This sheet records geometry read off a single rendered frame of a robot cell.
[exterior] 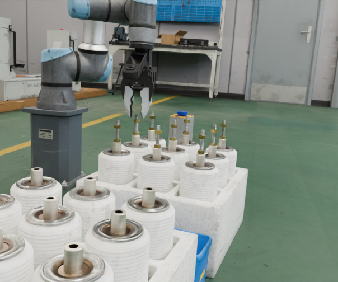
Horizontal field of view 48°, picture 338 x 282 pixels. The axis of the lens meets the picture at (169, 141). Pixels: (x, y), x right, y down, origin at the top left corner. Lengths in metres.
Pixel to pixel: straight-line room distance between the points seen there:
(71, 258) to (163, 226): 0.23
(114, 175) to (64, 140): 0.51
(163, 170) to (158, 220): 0.33
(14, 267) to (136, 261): 0.16
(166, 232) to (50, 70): 0.97
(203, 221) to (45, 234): 0.43
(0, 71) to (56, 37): 1.34
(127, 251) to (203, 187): 0.42
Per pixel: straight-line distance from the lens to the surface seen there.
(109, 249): 0.55
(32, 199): 0.75
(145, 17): 1.11
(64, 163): 1.51
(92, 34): 1.52
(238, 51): 6.21
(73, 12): 1.16
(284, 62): 6.20
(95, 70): 1.53
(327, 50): 6.28
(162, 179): 0.97
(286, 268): 1.08
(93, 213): 0.69
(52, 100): 1.49
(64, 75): 1.50
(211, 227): 0.92
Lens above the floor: 0.50
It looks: 12 degrees down
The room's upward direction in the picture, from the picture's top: 4 degrees clockwise
